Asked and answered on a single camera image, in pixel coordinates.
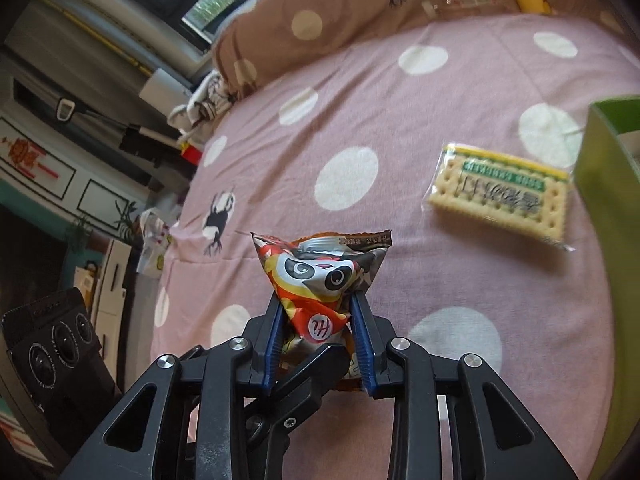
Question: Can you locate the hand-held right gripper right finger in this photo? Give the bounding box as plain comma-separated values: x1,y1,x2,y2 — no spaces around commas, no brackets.
350,292,578,480

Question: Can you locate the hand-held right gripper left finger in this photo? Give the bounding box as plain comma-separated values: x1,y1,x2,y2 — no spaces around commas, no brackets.
60,292,288,480

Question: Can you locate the orange panda snack packet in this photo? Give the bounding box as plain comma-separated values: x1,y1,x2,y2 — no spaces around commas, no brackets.
250,230,393,393

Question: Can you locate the green cardboard box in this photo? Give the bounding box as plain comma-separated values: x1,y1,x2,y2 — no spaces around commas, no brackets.
574,94,640,480

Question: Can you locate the white cabinet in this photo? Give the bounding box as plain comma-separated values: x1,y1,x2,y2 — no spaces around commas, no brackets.
75,237,133,356

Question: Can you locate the green potted plant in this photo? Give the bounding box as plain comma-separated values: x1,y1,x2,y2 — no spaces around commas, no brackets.
112,200,141,241

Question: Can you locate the red fries box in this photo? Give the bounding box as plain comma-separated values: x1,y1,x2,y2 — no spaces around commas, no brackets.
179,141,205,166

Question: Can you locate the black three-lens device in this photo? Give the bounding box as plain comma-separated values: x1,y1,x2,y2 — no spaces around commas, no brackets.
0,287,121,411

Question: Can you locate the pink polka-dot bedsheet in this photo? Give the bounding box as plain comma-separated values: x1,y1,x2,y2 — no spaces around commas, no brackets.
152,10,640,480

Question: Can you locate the white and black cloth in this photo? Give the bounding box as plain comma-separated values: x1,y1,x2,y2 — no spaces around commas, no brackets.
167,72,238,136

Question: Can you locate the brown polka-dot pillow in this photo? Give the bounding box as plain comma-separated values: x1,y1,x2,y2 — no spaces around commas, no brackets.
210,0,531,103

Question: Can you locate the red wall decal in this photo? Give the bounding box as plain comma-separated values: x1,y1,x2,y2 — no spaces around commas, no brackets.
0,130,76,201

